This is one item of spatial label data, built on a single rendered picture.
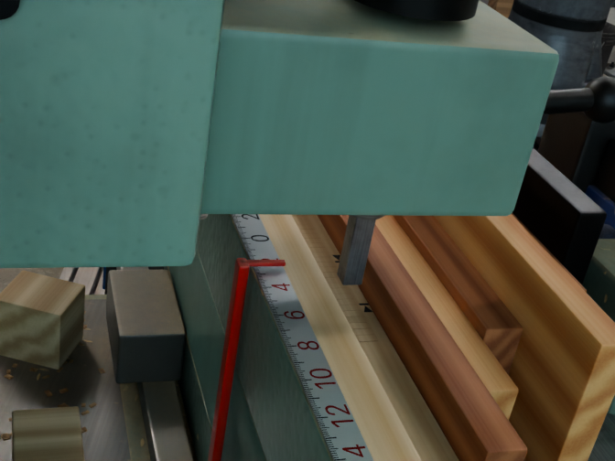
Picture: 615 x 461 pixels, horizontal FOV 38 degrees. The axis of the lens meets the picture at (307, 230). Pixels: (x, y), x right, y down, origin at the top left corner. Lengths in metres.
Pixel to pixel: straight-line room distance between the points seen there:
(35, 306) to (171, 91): 0.31
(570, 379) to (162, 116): 0.19
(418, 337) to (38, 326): 0.27
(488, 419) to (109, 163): 0.16
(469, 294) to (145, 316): 0.21
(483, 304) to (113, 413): 0.24
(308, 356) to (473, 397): 0.06
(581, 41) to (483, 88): 0.83
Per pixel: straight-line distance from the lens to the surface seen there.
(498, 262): 0.41
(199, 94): 0.26
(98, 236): 0.28
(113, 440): 0.52
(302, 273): 0.39
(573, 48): 1.15
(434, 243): 0.43
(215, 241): 0.45
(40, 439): 0.46
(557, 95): 0.39
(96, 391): 0.55
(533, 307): 0.38
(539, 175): 0.43
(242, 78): 0.30
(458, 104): 0.33
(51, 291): 0.56
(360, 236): 0.38
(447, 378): 0.34
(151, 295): 0.55
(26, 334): 0.56
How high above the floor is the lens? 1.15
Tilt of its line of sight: 28 degrees down
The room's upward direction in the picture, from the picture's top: 10 degrees clockwise
